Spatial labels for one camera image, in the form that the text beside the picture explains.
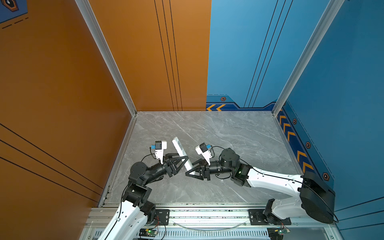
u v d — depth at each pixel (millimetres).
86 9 700
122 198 526
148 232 709
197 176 614
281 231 696
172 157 643
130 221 498
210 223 730
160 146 587
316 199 408
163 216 742
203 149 615
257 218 725
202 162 623
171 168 572
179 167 600
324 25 748
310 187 479
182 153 610
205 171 593
